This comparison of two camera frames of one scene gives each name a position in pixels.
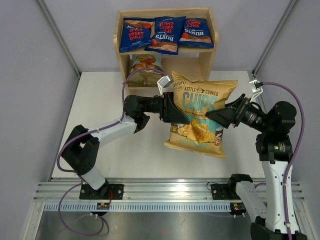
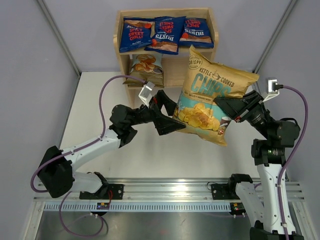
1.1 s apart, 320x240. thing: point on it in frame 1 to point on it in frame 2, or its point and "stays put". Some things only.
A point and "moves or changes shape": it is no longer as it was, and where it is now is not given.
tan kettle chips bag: [195, 98] moves or changes shape
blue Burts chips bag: [168, 32] stays put
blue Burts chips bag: [195, 33] stays put
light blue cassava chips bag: [145, 77] stays put
